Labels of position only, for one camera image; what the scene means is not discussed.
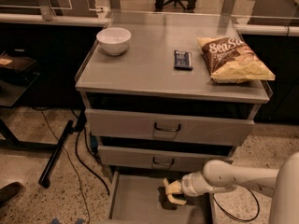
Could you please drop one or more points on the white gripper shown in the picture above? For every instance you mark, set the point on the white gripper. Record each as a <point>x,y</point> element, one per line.
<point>188,185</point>

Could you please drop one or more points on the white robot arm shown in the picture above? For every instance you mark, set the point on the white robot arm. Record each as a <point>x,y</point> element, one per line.
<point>281,185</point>

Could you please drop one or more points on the bottom grey open drawer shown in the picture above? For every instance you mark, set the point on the bottom grey open drawer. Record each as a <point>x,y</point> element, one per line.
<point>138,197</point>

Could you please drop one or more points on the middle grey drawer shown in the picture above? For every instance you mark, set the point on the middle grey drawer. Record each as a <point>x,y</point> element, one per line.
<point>160,155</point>

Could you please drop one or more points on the top grey drawer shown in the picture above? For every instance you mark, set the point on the top grey drawer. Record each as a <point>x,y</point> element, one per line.
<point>168,119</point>

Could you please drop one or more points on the grey metal drawer cabinet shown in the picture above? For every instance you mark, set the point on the grey metal drawer cabinet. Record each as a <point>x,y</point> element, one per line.
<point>147,67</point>

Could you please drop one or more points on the black table leg bar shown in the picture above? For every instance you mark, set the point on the black table leg bar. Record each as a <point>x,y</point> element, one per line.
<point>44,179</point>

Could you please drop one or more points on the dark blue snack bar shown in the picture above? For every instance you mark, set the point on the dark blue snack bar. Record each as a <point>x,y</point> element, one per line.
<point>183,60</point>

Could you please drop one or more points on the brown yellow chip bag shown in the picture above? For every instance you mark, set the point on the brown yellow chip bag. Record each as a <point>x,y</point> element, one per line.
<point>230,60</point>

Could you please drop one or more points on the white ceramic bowl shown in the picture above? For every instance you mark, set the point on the white ceramic bowl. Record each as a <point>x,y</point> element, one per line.
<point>114,40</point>

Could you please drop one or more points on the dark shoe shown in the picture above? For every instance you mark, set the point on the dark shoe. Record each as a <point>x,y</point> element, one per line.
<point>9,192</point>

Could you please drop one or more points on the dark side table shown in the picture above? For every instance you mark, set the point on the dark side table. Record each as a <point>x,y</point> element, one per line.
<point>16,76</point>

